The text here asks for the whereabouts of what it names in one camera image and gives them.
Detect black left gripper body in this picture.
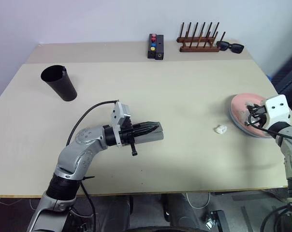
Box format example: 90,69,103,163
119,119,138,158

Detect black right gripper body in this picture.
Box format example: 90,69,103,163
248,106,267,129

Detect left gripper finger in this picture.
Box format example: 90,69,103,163
132,122,161,130
132,128,159,137

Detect large white tissue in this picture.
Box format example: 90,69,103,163
241,101,259,121

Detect grey glasses case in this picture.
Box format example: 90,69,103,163
133,121,165,144

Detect pink plate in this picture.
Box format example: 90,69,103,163
230,93,278,139

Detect small crumpled white tissue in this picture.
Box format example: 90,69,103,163
213,124,229,135

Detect black sunglasses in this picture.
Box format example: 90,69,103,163
216,41,246,55

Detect black box with coloured buttons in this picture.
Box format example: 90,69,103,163
147,33,158,59

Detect black plastic cup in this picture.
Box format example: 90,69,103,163
40,65,78,102

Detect brown wooden peg rack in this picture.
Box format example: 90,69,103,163
176,22,227,53

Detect dark rounded shape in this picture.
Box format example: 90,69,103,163
163,193,193,228

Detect black metal floor stand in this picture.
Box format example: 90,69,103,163
204,210,230,232

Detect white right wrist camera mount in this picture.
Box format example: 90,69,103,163
264,94,292,128

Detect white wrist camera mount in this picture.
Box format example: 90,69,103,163
264,94,292,128
110,101,132,148

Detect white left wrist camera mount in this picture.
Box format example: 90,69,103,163
110,101,132,148

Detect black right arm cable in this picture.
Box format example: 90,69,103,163
248,113,292,142

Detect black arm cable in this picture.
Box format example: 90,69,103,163
65,100,119,146
248,113,292,142

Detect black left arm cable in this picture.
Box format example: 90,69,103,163
65,100,119,146

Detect white floor cable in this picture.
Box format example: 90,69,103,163
185,192,211,209

